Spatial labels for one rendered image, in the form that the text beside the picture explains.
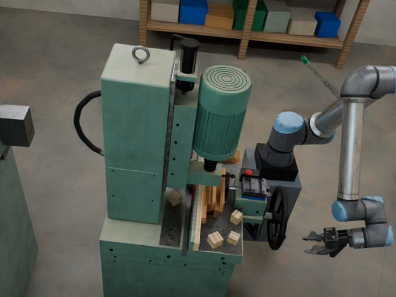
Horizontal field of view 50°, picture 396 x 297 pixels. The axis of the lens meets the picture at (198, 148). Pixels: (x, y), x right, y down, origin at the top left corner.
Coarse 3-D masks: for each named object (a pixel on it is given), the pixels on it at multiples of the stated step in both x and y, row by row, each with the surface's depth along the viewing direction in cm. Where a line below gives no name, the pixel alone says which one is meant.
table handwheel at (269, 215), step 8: (280, 192) 184; (272, 200) 201; (280, 200) 184; (272, 208) 202; (280, 208) 186; (264, 216) 189; (272, 216) 189; (280, 216) 188; (272, 224) 202; (280, 224) 177; (272, 232) 199; (280, 232) 177; (272, 240) 194; (280, 240) 178; (272, 248) 187
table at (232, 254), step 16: (240, 160) 202; (192, 208) 182; (224, 208) 179; (208, 224) 172; (224, 224) 173; (240, 224) 174; (224, 240) 168; (240, 240) 168; (192, 256) 166; (208, 256) 165; (224, 256) 164; (240, 256) 164
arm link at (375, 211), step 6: (366, 198) 188; (372, 198) 186; (378, 198) 187; (366, 204) 185; (372, 204) 185; (378, 204) 186; (372, 210) 184; (378, 210) 185; (384, 210) 187; (366, 216) 184; (372, 216) 185; (378, 216) 184; (384, 216) 185; (366, 222) 188; (372, 222) 185; (378, 222) 184; (384, 222) 184
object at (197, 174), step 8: (192, 160) 174; (192, 168) 171; (200, 168) 171; (216, 168) 172; (192, 176) 171; (200, 176) 170; (208, 176) 170; (216, 176) 170; (200, 184) 174; (208, 184) 173; (216, 184) 173
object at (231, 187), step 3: (225, 177) 182; (228, 177) 179; (225, 180) 181; (228, 180) 178; (225, 183) 179; (228, 183) 177; (225, 186) 178; (228, 186) 176; (231, 186) 181; (234, 186) 181; (237, 186) 181; (240, 186) 181; (225, 189) 176; (228, 189) 176; (231, 189) 181; (234, 189) 181; (225, 192) 177; (225, 195) 179; (225, 198) 180; (225, 201) 181
